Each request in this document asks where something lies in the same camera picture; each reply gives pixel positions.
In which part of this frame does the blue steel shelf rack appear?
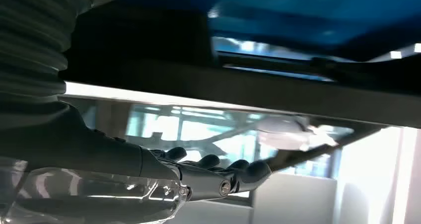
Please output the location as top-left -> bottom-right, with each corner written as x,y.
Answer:
118,0 -> 421,83

